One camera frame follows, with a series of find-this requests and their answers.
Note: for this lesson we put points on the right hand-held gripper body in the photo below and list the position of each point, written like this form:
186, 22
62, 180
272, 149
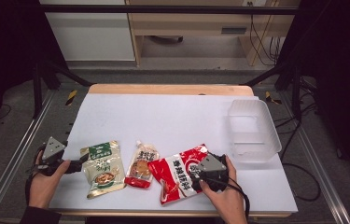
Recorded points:
211, 172

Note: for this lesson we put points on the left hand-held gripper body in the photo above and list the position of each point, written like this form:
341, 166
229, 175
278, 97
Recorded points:
53, 149

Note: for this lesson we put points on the green and white food pouch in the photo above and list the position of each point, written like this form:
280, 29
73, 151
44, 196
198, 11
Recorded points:
104, 171

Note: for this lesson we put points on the red and white seasoning packet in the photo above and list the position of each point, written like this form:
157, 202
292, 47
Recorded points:
172, 177

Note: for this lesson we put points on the cream spout pouch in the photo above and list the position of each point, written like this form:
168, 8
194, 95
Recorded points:
141, 168

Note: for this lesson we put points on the clear plastic container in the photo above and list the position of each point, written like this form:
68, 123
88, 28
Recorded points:
253, 130

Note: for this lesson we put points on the person's right hand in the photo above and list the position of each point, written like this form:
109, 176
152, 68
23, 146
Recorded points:
225, 202

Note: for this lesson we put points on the person's left hand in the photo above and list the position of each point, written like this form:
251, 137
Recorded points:
45, 186

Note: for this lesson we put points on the yellow and black tape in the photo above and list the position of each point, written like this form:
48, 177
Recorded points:
71, 97
269, 97

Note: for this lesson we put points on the black metal stand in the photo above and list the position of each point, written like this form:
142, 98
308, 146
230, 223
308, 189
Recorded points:
37, 90
296, 93

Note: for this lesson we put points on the black curtain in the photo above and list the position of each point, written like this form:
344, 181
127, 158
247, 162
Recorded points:
340, 62
4, 46

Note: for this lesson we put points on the white cabinet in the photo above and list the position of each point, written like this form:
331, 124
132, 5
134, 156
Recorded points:
91, 34

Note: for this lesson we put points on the black curved floor object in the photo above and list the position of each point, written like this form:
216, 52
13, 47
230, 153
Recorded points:
166, 39

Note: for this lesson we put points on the wooden desk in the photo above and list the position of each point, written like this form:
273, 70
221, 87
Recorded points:
188, 23

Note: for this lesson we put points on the aluminium rail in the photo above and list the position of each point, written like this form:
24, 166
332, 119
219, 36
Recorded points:
319, 168
23, 146

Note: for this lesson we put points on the black frame bar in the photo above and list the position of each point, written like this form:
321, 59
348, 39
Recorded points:
163, 9

